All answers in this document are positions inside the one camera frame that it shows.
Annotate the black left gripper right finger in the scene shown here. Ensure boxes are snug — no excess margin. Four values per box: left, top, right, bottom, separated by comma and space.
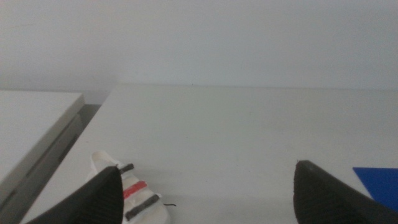
292, 160, 398, 224

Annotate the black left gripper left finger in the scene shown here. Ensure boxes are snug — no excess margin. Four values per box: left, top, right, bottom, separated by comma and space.
26, 166, 124, 224

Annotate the white sandal with striped straps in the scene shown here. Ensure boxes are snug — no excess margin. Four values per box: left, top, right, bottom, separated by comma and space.
86, 151, 177, 224

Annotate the blue rectangular mat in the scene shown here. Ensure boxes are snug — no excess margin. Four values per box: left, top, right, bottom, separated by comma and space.
352, 167, 398, 213

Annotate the white side table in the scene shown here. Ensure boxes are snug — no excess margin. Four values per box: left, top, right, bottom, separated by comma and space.
0, 90, 86, 224

